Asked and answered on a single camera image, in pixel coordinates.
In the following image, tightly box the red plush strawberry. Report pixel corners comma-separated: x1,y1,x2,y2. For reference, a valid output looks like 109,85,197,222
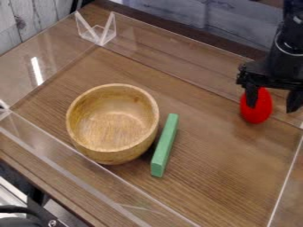
241,88,274,124

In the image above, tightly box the wooden bowl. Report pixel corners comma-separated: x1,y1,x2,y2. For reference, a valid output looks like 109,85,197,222
66,83,161,165

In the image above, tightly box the green rectangular block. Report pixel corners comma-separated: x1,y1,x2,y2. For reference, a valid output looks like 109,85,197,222
151,113,179,177

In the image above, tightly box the black cable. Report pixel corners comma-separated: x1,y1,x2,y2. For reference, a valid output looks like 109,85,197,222
0,203,34,220

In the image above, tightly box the black clamp bracket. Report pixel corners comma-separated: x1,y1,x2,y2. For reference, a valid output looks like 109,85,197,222
27,198,69,227

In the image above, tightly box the clear acrylic tray wall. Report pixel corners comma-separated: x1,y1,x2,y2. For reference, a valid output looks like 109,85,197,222
0,8,303,227

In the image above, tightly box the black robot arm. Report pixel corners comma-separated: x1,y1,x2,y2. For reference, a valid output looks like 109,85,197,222
235,0,303,114

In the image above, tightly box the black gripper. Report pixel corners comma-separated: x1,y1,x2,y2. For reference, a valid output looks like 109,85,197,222
235,60,303,114

